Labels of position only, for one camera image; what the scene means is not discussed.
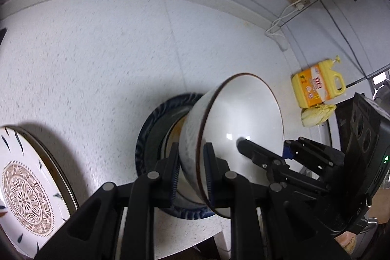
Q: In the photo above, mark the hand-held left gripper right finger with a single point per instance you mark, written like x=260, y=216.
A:
x=209, y=176

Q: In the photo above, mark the dark blue plate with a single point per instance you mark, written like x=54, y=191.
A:
x=146, y=138

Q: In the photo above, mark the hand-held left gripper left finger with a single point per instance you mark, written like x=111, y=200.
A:
x=174, y=176

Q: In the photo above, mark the person's right hand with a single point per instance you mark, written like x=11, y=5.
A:
x=347, y=243

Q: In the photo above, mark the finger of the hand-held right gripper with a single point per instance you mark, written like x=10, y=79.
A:
x=259, y=156
x=317, y=156

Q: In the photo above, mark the yellow detergent bottle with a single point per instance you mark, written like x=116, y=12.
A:
x=317, y=86

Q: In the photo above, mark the white bowl with dark rim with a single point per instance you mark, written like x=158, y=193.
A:
x=243, y=107

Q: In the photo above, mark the yellow sponge cloth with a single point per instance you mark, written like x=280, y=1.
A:
x=315, y=115

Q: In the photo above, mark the black cooktop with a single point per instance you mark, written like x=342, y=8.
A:
x=344, y=116

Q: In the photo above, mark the white plate with mandala pattern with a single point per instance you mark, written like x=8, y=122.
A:
x=27, y=193

